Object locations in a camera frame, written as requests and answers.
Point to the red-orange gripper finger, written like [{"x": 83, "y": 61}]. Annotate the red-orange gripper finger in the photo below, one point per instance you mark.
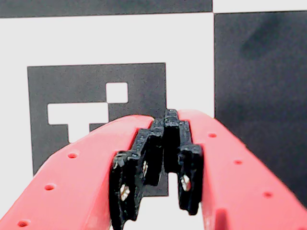
[
  {"x": 239, "y": 187},
  {"x": 72, "y": 182}
]

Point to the black white marker checkerboard mat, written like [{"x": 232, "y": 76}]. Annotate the black white marker checkerboard mat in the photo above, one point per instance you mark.
[{"x": 96, "y": 36}]

